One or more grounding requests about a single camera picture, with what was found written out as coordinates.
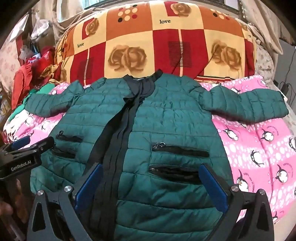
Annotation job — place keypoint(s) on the pink penguin print blanket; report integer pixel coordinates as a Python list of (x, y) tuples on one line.
[(259, 148)]

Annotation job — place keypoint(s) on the red garment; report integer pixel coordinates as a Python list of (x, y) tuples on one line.
[(30, 71)]

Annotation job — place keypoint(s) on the black power adapter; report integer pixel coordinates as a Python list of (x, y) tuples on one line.
[(286, 87)]

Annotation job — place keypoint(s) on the white plastic bag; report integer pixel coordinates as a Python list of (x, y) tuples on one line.
[(40, 31)]

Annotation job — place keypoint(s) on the light green cloth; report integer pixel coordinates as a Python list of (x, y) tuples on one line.
[(27, 102)]

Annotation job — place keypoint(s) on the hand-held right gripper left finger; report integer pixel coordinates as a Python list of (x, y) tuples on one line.
[(89, 186)]

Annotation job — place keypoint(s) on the green quilted puffer jacket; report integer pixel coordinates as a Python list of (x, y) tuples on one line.
[(157, 129)]

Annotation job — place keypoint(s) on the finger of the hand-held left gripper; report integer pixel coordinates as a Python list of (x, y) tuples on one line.
[(42, 144), (21, 140)]

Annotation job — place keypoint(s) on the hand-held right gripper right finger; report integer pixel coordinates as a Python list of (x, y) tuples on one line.
[(214, 187)]

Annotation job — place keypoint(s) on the pale pink floral cloth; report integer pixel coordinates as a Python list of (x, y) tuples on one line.
[(8, 64)]

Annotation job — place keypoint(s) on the beige floral cloth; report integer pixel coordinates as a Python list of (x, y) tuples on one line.
[(264, 62)]

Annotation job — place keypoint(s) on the red orange rose print blanket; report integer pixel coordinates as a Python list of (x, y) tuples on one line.
[(157, 39)]

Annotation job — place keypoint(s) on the person's left hand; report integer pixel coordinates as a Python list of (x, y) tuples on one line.
[(5, 208)]

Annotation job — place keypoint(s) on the beige curtain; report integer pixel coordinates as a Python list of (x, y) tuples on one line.
[(261, 20)]

